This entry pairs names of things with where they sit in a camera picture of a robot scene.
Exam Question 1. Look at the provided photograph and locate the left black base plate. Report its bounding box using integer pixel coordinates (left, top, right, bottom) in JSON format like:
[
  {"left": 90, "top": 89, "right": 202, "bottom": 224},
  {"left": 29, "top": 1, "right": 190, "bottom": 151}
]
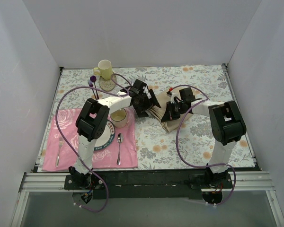
[{"left": 63, "top": 174, "right": 105, "bottom": 190}]

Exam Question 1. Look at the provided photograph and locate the silver metal fork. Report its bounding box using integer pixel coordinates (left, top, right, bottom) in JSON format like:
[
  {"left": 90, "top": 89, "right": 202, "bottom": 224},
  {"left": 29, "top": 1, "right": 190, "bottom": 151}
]
[{"left": 55, "top": 136, "right": 64, "bottom": 167}]

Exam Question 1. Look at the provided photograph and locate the floral tablecloth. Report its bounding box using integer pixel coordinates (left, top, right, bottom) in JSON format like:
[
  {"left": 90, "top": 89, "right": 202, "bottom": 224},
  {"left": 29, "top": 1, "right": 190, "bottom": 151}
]
[{"left": 36, "top": 65, "right": 257, "bottom": 173}]

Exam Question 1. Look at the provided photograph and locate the beige cloth napkin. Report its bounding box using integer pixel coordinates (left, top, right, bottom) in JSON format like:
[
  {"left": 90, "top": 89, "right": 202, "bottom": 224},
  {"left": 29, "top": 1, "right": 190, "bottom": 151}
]
[{"left": 147, "top": 89, "right": 192, "bottom": 133}]

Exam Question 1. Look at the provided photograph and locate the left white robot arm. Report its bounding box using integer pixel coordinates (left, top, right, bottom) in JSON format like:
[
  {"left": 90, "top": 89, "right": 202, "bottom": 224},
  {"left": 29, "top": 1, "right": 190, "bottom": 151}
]
[{"left": 69, "top": 79, "right": 160, "bottom": 189}]

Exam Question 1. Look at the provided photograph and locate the silver metal spoon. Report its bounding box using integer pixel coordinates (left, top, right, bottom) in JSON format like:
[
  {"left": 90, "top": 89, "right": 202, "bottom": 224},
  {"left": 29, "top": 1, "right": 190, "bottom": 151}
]
[{"left": 116, "top": 133, "right": 124, "bottom": 165}]

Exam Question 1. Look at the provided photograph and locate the round woven coaster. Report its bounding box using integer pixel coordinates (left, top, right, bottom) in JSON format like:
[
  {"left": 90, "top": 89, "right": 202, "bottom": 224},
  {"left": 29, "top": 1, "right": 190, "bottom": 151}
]
[{"left": 99, "top": 76, "right": 116, "bottom": 91}]

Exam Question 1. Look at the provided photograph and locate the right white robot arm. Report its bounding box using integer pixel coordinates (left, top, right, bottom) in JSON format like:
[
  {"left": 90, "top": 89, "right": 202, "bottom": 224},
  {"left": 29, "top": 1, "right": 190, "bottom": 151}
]
[{"left": 161, "top": 87, "right": 247, "bottom": 188}]

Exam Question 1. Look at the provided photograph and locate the pink floral placemat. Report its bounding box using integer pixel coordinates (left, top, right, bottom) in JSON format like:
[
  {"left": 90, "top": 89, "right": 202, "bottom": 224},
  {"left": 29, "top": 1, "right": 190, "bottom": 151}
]
[{"left": 42, "top": 106, "right": 139, "bottom": 172}]

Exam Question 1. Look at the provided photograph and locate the cream mug dark rim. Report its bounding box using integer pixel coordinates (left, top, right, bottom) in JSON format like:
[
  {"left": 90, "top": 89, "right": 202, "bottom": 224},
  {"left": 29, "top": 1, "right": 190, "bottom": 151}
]
[{"left": 110, "top": 108, "right": 127, "bottom": 128}]

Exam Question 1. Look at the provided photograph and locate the purple plastic spoon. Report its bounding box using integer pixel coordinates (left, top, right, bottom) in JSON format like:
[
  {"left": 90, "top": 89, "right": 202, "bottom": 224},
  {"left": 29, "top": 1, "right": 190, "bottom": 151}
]
[{"left": 90, "top": 75, "right": 99, "bottom": 99}]

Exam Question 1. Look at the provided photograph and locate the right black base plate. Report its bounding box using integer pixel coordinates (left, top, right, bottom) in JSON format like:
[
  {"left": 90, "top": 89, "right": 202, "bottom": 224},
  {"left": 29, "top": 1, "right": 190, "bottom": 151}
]
[{"left": 189, "top": 172, "right": 233, "bottom": 189}]

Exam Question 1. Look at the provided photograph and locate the aluminium frame rail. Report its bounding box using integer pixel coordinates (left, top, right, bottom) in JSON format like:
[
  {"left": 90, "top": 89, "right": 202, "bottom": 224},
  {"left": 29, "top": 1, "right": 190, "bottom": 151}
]
[{"left": 19, "top": 170, "right": 275, "bottom": 192}]

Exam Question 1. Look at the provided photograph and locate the white plate teal rim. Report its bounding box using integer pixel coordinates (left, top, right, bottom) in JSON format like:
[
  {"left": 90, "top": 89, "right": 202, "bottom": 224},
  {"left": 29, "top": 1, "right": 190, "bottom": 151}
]
[{"left": 78, "top": 119, "right": 116, "bottom": 152}]

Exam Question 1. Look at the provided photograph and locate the purple plastic fork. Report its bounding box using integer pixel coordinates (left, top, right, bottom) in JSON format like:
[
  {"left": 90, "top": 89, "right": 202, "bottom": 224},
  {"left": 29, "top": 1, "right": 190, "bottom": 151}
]
[{"left": 88, "top": 79, "right": 97, "bottom": 100}]

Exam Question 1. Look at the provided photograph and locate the yellow mug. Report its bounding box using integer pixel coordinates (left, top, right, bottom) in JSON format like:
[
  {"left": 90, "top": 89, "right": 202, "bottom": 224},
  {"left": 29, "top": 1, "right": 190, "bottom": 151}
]
[{"left": 93, "top": 60, "right": 113, "bottom": 80}]

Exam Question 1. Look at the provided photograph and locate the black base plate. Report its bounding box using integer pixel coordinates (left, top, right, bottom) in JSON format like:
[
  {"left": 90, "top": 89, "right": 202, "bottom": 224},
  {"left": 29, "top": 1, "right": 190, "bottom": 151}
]
[
  {"left": 189, "top": 172, "right": 233, "bottom": 189},
  {"left": 63, "top": 174, "right": 105, "bottom": 190}
]

